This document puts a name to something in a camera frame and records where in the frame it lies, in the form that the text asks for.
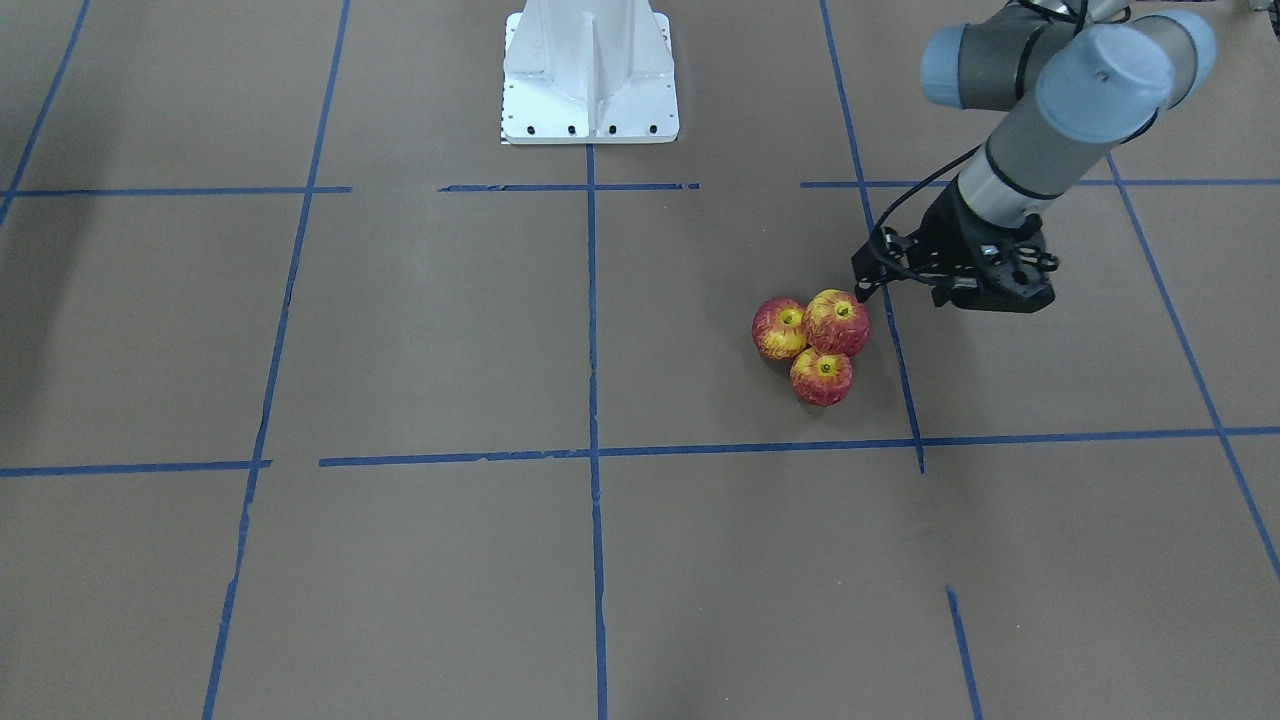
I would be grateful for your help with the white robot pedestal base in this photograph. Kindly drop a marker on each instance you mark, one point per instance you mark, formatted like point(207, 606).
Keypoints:
point(577, 72)

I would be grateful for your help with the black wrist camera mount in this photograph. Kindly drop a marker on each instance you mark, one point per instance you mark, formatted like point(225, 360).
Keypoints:
point(999, 270)

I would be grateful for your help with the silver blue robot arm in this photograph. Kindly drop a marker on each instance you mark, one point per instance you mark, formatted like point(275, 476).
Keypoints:
point(1072, 80)

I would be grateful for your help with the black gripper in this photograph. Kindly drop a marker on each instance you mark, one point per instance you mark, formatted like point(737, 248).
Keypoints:
point(943, 233)

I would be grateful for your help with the red yellow apple front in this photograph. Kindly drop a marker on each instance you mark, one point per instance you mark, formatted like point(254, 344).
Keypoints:
point(821, 379)

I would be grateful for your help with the red yellow apple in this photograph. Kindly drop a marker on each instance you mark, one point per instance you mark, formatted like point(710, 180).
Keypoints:
point(821, 379)
point(835, 322)
point(778, 329)

